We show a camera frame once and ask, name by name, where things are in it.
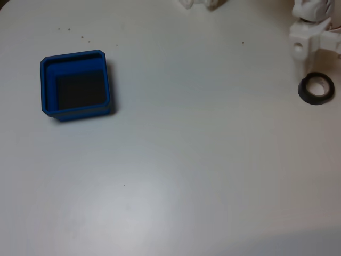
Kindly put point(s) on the black tape roll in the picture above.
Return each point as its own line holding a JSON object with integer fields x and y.
{"x": 303, "y": 94}

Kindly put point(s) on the blue square box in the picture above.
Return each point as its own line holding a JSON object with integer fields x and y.
{"x": 49, "y": 88}

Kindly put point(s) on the white camera box with bracket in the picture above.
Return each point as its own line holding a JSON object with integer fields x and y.
{"x": 330, "y": 42}

